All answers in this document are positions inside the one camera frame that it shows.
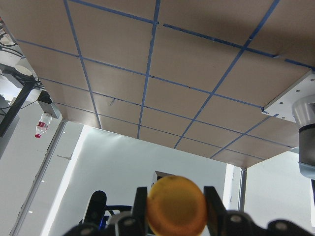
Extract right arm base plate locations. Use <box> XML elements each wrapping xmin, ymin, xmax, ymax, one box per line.
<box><xmin>262</xmin><ymin>70</ymin><xmax>315</xmax><ymax>127</ymax></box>

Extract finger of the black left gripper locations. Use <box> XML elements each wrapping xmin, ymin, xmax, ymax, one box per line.
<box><xmin>83</xmin><ymin>190</ymin><xmax>107</xmax><ymax>226</ymax></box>

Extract plastic water bottle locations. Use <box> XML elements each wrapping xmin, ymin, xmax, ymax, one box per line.
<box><xmin>35</xmin><ymin>113</ymin><xmax>52</xmax><ymax>138</ymax></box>

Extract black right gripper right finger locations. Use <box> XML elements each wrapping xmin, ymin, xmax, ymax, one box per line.
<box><xmin>203</xmin><ymin>186</ymin><xmax>226</xmax><ymax>231</ymax></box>

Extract yellow push button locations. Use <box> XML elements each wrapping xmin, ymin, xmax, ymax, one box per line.
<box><xmin>146</xmin><ymin>176</ymin><xmax>208</xmax><ymax>236</ymax></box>

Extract white paper cup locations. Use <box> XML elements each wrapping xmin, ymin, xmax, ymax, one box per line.
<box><xmin>15</xmin><ymin>65</ymin><xmax>32</xmax><ymax>76</ymax></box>

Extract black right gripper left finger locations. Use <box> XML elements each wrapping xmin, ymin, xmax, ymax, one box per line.
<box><xmin>132</xmin><ymin>187</ymin><xmax>148</xmax><ymax>236</ymax></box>

